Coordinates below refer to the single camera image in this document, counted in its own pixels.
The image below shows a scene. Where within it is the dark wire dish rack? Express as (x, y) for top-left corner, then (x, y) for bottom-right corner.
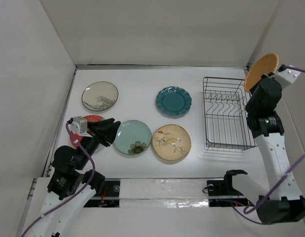
(203, 77), (256, 151)

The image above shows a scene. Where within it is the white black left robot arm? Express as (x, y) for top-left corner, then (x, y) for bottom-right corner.
(21, 117), (121, 237)

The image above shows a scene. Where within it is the metal base rail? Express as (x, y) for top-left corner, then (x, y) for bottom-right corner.
(87, 178), (249, 208)

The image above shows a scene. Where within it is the cream plate with tree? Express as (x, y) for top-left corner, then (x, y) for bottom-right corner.
(81, 81), (118, 112)

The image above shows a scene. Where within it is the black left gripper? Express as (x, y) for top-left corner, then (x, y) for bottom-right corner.
(76, 117), (120, 168)

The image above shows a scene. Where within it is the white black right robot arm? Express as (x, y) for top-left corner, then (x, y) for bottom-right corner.
(222, 75), (305, 225)

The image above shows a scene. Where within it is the beige plate with bird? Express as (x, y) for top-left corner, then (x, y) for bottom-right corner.
(152, 124), (191, 161)

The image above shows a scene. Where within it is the dark teal scalloped plate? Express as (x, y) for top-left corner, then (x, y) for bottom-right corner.
(155, 86), (192, 117)

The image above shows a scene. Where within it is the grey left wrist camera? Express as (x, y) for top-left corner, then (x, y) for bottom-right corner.
(69, 116), (88, 136)

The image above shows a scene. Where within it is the light blue flower plate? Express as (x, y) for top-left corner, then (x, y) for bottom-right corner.
(114, 120), (152, 156)

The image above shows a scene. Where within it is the orange woven wicker plate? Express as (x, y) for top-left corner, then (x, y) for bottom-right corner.
(244, 53), (279, 93)

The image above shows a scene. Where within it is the red patterned plate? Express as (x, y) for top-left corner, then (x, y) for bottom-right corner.
(70, 115), (104, 148)

